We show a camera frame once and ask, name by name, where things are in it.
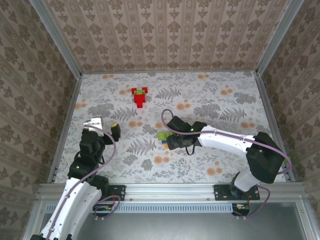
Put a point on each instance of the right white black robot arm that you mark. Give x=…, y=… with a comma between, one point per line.
x=225, y=143

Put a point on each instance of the red lego brick stack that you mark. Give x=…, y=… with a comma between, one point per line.
x=140, y=99

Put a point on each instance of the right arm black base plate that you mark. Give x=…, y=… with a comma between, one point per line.
x=221, y=193

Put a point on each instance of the black wiring board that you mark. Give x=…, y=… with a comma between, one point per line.
x=241, y=208
x=102, y=208

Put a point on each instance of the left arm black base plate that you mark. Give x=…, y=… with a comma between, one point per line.
x=117, y=192

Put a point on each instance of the grey metal plate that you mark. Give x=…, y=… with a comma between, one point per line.
x=175, y=227

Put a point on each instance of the aluminium back frame rail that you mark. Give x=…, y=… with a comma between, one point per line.
x=170, y=72

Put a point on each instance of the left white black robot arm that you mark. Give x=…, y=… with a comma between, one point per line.
x=75, y=207

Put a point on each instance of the long green lego brick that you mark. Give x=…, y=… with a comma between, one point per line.
x=162, y=135

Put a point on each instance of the floral patterned table cover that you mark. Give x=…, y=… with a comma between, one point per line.
x=175, y=80

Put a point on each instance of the aluminium corner post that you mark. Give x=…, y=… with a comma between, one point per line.
x=56, y=37
x=277, y=37

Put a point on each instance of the small red lego brick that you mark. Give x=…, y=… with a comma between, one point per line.
x=144, y=89

